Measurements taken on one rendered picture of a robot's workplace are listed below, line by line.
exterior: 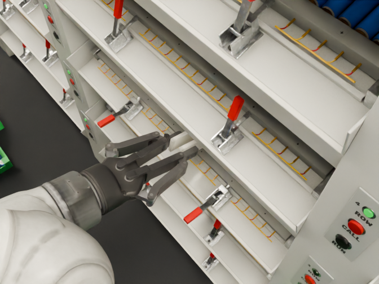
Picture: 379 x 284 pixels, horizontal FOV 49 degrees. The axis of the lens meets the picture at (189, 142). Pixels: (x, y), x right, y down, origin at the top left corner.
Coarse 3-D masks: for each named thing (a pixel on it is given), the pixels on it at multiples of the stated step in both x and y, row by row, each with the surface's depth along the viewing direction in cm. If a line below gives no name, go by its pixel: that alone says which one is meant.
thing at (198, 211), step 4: (212, 196) 74; (208, 200) 74; (212, 200) 74; (216, 200) 75; (204, 204) 74; (208, 204) 74; (212, 204) 74; (196, 208) 73; (200, 208) 73; (204, 208) 74; (192, 212) 73; (196, 212) 73; (200, 212) 73; (188, 216) 72; (192, 216) 72; (196, 216) 73; (184, 220) 72; (188, 220) 72; (192, 220) 73
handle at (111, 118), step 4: (124, 108) 86; (128, 108) 86; (116, 112) 85; (120, 112) 85; (124, 112) 85; (108, 116) 84; (112, 116) 84; (116, 116) 85; (104, 120) 84; (108, 120) 84; (112, 120) 84; (100, 124) 83; (104, 124) 83
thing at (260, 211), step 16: (112, 64) 91; (128, 80) 88; (144, 96) 86; (160, 112) 83; (176, 128) 81; (208, 160) 77; (224, 176) 76; (240, 192) 74; (256, 208) 72; (272, 224) 71
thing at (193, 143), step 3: (192, 141) 73; (195, 141) 73; (186, 144) 72; (189, 144) 72; (192, 144) 72; (195, 144) 73; (198, 144) 74; (180, 147) 71; (183, 147) 71; (186, 147) 72; (189, 147) 72; (198, 147) 74; (201, 147) 75; (180, 150) 71; (183, 150) 72
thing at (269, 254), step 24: (96, 48) 93; (96, 72) 94; (120, 96) 90; (144, 120) 86; (192, 168) 80; (192, 192) 79; (216, 216) 76; (240, 216) 75; (240, 240) 73; (264, 240) 72; (288, 240) 69; (264, 264) 71
